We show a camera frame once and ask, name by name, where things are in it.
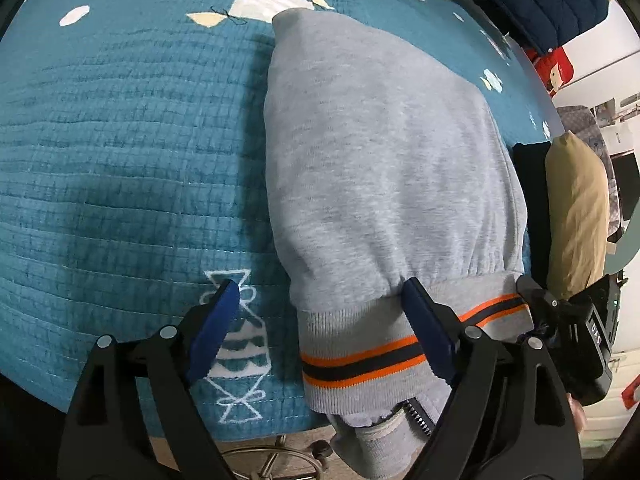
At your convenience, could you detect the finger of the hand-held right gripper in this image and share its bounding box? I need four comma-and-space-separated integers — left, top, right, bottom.
516, 275, 572, 332

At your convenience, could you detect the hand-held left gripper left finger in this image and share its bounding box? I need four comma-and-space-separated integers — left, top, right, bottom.
57, 279, 241, 480

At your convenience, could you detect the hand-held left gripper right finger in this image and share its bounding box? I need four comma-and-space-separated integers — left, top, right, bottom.
402, 277, 584, 480

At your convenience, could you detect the grey zip jacket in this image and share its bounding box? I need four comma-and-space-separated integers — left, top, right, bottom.
263, 9, 535, 478

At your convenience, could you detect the person's right hand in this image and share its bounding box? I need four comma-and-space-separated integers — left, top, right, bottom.
566, 392, 587, 435

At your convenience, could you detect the tan cushion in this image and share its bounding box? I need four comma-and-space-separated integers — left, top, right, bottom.
544, 130, 611, 301

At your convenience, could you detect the metal swivel chair base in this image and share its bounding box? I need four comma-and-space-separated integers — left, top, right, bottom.
220, 432, 336, 480

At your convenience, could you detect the teal quilted bed cover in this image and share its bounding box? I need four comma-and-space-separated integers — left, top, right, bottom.
0, 0, 566, 443

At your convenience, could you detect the red doll toy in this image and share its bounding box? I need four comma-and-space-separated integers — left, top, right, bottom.
530, 45, 576, 98

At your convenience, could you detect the yellow and navy puffer jacket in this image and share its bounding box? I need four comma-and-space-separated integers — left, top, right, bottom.
427, 0, 613, 56

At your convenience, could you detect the mint green bunk bed frame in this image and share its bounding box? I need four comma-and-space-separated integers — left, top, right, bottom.
607, 217, 640, 281

